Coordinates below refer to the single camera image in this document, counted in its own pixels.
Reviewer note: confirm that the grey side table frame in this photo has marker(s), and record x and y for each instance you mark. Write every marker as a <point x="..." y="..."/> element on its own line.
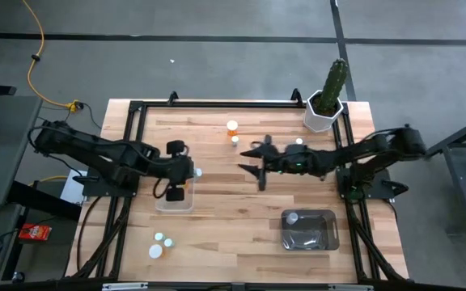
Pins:
<point x="459" y="137"/>

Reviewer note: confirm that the small clear bottle white cap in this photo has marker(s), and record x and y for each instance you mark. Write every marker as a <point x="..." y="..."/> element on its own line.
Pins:
<point x="235" y="140"/>

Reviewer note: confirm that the orange bottle white cap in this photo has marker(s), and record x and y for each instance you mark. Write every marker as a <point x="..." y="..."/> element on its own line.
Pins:
<point x="232" y="126"/>

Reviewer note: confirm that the white bottle caps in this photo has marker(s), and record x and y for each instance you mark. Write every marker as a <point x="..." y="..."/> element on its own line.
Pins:
<point x="155" y="251"/>

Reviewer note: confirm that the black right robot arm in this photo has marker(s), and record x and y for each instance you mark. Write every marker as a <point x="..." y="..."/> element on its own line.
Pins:
<point x="378" y="147"/>

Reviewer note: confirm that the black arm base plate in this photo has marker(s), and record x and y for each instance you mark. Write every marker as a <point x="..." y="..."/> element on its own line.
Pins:
<point x="378" y="191"/>
<point x="95" y="188"/>

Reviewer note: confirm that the grey translucent plastic bin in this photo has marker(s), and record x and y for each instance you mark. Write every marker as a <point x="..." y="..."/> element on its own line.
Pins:
<point x="310" y="238"/>

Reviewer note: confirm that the grey desk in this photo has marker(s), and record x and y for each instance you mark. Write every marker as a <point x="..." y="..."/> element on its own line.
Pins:
<point x="6" y="161"/>

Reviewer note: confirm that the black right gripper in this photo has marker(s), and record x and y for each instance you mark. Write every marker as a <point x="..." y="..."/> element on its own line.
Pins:
<point x="289" y="159"/>

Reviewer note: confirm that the small pale-capped bottle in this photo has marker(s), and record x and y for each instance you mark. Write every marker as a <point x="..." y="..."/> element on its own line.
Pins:
<point x="159" y="236"/>

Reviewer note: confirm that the black caster wheel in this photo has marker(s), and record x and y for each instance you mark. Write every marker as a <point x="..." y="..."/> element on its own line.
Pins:
<point x="18" y="277"/>

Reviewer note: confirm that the silver metal bracket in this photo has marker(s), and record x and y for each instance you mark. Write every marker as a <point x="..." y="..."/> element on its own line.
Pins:
<point x="350" y="288"/>
<point x="124" y="287"/>

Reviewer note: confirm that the white medicine bottle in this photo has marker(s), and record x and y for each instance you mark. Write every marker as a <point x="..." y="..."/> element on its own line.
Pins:
<point x="292" y="218"/>

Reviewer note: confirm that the green columnar cactus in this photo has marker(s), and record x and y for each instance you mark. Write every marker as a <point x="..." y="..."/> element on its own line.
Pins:
<point x="334" y="85"/>

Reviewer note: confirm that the red snack package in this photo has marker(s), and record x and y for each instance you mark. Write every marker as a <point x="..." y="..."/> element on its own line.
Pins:
<point x="35" y="232"/>

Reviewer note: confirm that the black aluminium table frame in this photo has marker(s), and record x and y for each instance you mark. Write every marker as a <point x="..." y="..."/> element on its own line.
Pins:
<point x="217" y="104"/>

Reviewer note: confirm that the white hexagonal plant pot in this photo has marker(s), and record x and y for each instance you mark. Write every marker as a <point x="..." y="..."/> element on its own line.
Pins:
<point x="318" y="123"/>

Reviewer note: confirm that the clear plastic bin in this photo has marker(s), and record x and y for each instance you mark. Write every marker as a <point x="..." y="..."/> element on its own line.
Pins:
<point x="176" y="207"/>

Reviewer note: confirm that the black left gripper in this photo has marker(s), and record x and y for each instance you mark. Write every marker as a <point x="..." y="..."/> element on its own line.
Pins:
<point x="178" y="171"/>

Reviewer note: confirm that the white power box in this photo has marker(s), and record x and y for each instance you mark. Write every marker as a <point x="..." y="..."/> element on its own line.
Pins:
<point x="71" y="190"/>

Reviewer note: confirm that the small white-capped bottle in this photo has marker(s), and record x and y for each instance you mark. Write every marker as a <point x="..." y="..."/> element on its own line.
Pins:
<point x="198" y="173"/>

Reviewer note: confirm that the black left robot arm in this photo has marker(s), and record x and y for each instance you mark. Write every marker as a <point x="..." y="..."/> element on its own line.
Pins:
<point x="95" y="151"/>

